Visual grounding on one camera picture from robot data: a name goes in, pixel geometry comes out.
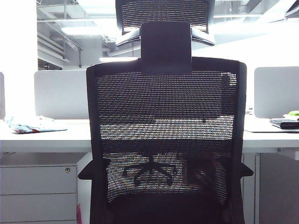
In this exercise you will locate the black mesh office chair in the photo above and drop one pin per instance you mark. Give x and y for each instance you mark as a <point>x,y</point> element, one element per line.
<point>163,93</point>

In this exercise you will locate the white desk divider panel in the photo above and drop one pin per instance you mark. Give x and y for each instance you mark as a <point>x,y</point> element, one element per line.
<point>60,95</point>
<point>2,95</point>

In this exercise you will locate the white office desk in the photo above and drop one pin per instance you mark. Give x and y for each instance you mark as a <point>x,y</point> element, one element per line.
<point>46,140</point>

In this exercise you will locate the grey desk mat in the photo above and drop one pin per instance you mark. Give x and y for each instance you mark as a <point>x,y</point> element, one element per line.
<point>259,129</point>

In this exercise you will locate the crumpled plastic bag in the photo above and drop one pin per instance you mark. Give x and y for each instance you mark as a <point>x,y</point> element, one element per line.
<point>35,127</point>

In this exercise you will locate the grey desk divider panel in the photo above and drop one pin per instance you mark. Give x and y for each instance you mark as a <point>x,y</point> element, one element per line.
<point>275,93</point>

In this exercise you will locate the grey drawer cabinet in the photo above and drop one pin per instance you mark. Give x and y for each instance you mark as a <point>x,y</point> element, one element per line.
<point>37,182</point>

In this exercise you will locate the beige bowl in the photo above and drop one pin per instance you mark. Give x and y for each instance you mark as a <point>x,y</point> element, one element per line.
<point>287,115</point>

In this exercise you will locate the green round item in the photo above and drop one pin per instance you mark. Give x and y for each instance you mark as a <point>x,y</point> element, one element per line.
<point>294,113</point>

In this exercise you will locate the grey side cabinet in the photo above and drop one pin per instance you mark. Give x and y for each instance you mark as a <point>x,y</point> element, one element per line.
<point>278,186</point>

